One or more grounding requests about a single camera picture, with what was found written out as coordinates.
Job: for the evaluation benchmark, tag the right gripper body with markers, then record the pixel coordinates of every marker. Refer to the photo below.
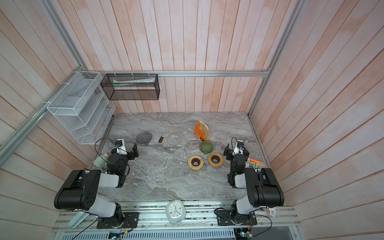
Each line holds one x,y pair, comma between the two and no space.
229,151

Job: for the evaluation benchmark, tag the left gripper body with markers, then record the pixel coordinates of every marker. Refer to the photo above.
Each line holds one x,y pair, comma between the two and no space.
132,151

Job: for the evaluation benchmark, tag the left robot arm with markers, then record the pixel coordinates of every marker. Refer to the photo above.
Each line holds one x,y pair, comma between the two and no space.
80,190

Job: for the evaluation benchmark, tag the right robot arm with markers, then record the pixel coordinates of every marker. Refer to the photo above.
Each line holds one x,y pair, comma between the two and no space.
263,189

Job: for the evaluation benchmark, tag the green glass dripper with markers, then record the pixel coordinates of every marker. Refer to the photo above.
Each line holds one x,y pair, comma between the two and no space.
206,147

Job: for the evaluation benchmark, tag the orange coffee filter box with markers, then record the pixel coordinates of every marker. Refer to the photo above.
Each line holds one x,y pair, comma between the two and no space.
202,131

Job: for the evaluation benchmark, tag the coloured marker pack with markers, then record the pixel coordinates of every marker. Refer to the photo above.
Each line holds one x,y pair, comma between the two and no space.
255,164

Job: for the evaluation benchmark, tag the black mesh basket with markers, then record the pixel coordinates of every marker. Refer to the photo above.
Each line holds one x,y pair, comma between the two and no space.
128,87

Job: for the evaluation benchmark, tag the white analog clock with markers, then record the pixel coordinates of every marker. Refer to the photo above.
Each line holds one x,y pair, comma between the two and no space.
175,211

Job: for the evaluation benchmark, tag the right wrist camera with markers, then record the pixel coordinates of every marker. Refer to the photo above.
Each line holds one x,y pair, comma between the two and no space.
239,148

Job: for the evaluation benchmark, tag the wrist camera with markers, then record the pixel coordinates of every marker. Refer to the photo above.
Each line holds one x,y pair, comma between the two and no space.
120,147
239,148

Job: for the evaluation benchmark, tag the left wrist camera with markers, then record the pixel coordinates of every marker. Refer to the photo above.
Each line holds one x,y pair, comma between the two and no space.
120,147

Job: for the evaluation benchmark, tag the white wire mesh shelf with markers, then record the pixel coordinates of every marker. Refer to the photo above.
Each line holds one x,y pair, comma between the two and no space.
82,109

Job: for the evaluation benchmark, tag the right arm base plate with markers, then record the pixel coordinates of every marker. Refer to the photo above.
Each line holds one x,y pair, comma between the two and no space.
232,218

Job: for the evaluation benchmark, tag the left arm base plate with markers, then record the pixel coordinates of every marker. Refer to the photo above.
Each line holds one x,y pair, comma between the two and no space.
124,220

